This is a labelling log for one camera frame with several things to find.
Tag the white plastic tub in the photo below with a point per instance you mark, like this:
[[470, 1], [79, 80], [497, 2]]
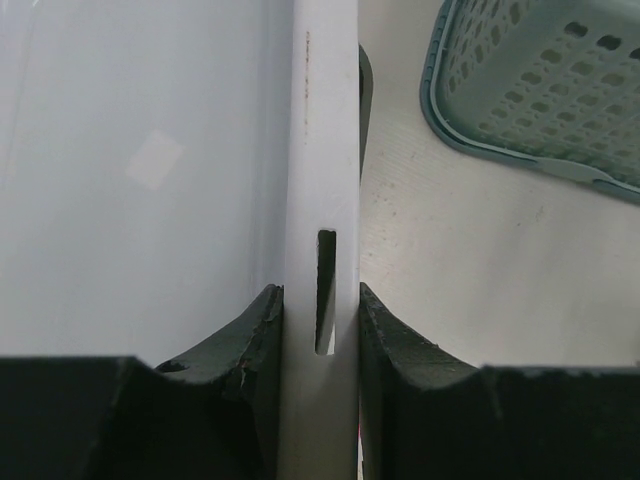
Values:
[[162, 163]]

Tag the light teal perforated basket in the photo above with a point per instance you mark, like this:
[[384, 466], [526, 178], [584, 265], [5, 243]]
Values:
[[551, 86]]

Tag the dark green plastic tray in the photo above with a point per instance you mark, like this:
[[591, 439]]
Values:
[[365, 100]]

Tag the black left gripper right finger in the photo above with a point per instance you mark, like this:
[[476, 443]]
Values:
[[425, 414]]

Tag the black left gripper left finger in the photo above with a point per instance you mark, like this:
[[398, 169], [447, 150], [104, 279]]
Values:
[[211, 412]]

